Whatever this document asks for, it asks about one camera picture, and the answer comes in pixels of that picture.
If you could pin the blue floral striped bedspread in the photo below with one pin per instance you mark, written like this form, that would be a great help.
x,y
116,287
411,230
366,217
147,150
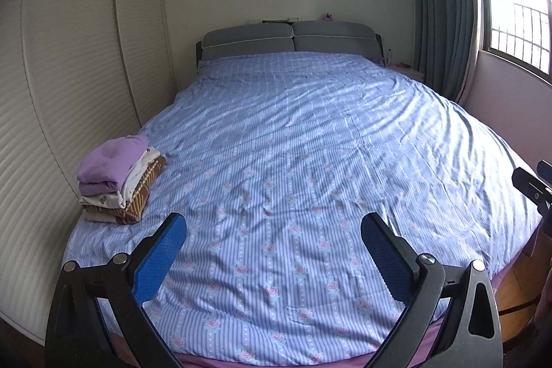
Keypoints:
x,y
302,144

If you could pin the flat black item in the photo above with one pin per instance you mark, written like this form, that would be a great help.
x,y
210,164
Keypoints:
x,y
278,21

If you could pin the small purple ornament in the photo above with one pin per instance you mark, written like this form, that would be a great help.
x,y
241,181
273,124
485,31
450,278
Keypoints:
x,y
328,16

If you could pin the grey-green curtain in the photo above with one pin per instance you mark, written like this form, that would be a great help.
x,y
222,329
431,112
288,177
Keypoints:
x,y
444,6

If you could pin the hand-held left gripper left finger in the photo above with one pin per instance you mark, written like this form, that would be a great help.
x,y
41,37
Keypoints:
x,y
159,260

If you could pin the white printed garment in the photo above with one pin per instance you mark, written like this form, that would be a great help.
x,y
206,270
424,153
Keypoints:
x,y
138,172

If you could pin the brown plaid garment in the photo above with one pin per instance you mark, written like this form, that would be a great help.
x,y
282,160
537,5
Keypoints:
x,y
140,195

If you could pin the small clear bottle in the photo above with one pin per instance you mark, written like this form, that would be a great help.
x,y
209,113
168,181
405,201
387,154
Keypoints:
x,y
390,56

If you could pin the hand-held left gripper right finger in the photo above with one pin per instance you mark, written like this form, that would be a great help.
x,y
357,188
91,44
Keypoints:
x,y
388,260

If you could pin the purple sweatshirt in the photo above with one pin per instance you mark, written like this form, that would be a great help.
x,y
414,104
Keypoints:
x,y
112,161

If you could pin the window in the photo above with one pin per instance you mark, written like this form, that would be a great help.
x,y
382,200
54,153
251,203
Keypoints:
x,y
517,14

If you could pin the white louvred wardrobe door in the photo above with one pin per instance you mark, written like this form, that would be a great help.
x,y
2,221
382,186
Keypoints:
x,y
73,92

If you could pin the grey headboard cushion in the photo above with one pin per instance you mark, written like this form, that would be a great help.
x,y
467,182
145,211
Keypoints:
x,y
334,36
248,40

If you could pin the dark headboard frame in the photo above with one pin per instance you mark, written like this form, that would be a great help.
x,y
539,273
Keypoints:
x,y
199,53

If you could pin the white nightstand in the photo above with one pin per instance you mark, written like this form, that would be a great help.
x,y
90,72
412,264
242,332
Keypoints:
x,y
407,72

